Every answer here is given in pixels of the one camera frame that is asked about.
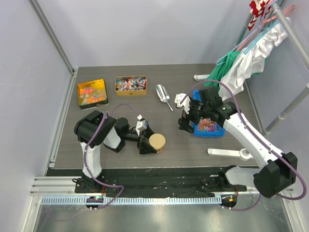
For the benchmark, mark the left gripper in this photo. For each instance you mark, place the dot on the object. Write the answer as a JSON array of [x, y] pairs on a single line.
[[145, 148]]

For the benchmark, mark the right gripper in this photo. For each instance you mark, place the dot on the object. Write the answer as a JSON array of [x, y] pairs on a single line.
[[184, 124]]

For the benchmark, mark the beige jar lid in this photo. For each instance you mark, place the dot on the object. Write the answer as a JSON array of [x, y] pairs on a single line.
[[157, 141]]

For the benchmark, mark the clear plastic jar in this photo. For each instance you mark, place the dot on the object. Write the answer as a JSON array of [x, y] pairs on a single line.
[[158, 150]]

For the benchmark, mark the blue plastic bin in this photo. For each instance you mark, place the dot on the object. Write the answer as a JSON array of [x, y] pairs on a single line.
[[208, 128]]

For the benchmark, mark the silver metal scoop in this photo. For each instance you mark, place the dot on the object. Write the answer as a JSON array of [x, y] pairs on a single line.
[[163, 95]]

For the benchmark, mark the gold tin of lollipops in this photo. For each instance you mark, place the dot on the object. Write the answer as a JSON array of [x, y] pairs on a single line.
[[131, 85]]

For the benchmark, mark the gold tin of star candies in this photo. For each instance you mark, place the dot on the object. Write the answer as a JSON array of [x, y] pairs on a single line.
[[92, 94]]

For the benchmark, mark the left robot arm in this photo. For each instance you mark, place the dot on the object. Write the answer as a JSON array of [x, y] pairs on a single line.
[[98, 129]]

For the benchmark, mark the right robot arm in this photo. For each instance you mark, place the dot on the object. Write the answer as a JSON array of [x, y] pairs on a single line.
[[275, 170]]

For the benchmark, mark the green garment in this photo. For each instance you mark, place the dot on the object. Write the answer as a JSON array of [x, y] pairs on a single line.
[[224, 66]]

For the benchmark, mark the white clothes rack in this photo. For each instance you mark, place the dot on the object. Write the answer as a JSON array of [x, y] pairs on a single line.
[[284, 77]]

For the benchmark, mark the red white garment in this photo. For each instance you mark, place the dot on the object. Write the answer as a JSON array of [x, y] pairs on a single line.
[[259, 10]]

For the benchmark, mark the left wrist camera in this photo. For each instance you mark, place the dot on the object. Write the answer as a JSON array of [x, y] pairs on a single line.
[[141, 124]]

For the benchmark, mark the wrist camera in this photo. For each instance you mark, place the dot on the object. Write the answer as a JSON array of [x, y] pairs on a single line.
[[141, 124], [182, 101]]

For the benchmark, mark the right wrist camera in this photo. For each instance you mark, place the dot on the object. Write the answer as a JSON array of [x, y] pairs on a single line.
[[182, 101]]

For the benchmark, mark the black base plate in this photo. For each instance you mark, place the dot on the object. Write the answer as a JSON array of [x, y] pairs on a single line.
[[157, 182]]

